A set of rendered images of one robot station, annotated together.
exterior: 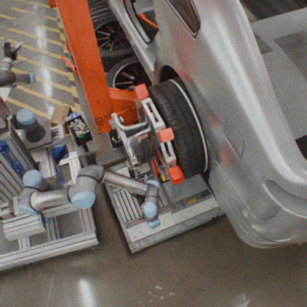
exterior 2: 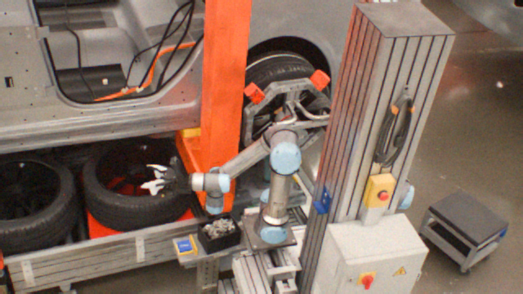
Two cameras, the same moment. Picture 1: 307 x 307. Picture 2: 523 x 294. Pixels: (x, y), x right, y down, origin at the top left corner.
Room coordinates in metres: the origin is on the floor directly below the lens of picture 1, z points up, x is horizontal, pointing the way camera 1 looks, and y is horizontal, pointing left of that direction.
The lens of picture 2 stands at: (1.96, 2.64, 2.76)
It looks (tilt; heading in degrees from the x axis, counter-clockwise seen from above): 38 degrees down; 260
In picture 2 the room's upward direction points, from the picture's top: 7 degrees clockwise
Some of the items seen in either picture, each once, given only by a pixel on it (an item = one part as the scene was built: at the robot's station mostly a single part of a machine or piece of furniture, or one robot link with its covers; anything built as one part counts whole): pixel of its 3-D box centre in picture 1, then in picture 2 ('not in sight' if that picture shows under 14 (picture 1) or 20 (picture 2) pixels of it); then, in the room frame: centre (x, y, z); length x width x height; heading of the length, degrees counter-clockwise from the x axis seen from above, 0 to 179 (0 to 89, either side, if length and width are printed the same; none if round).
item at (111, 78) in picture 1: (142, 88); (139, 182); (2.25, 0.03, 0.39); 0.66 x 0.66 x 0.24
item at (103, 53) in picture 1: (117, 43); (17, 203); (2.93, 0.22, 0.39); 0.66 x 0.66 x 0.24
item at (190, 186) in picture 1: (179, 168); (266, 169); (1.42, -0.19, 0.32); 0.40 x 0.30 x 0.28; 16
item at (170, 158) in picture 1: (155, 137); (286, 121); (1.37, -0.03, 0.85); 0.54 x 0.07 x 0.54; 16
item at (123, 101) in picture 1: (142, 96); (199, 144); (1.89, 0.03, 0.69); 0.52 x 0.17 x 0.35; 106
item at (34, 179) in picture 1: (34, 182); not in sight; (1.07, 0.74, 0.98); 0.13 x 0.12 x 0.14; 169
